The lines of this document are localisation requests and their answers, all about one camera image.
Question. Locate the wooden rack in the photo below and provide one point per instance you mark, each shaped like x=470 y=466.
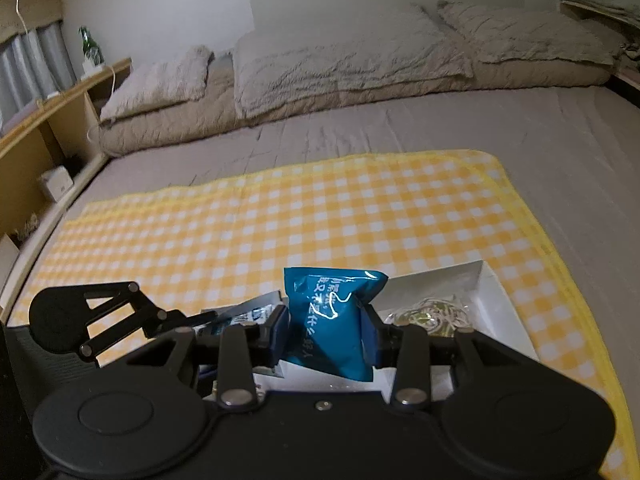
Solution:
x=625 y=75

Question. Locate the yellow checkered blanket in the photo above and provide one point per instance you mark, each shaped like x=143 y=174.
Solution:
x=300 y=210

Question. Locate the large beige pillow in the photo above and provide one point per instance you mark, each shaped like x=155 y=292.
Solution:
x=350 y=65
x=525 y=35

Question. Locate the small fluffy beige pillow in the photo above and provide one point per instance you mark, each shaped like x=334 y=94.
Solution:
x=155 y=82

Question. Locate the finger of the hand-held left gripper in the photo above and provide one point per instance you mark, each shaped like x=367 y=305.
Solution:
x=150 y=317

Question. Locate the white cardboard box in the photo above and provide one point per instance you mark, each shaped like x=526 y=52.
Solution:
x=495 y=310

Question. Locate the folded beige duvet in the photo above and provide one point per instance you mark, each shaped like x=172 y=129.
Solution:
x=190 y=125

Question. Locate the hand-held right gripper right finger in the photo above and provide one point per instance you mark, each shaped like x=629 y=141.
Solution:
x=372 y=336

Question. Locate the blue snack packet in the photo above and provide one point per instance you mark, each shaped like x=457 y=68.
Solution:
x=325 y=320

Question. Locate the flat white book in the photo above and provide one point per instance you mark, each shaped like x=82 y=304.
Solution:
x=7 y=260

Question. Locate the grey curtain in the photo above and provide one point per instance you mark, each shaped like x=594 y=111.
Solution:
x=30 y=75

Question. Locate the small white box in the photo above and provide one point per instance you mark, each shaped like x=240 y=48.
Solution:
x=57 y=184

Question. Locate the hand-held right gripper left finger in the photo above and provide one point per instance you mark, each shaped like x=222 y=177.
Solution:
x=277 y=334

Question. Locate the light blue packet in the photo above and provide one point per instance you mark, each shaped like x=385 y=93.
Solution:
x=245 y=317

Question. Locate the grey bed sheet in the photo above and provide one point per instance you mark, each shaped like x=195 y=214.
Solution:
x=550 y=135

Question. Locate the wooden bedside shelf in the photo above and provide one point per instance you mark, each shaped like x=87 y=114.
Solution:
x=30 y=160

